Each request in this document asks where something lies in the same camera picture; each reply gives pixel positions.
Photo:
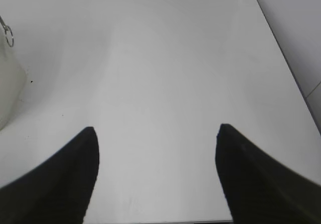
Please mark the cream zippered bag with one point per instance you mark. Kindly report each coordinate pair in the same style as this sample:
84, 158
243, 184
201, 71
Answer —
13, 77

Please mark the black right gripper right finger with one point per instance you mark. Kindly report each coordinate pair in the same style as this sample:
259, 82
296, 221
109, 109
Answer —
258, 188

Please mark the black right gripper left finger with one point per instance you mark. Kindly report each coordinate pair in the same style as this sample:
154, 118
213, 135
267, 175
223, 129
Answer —
58, 190

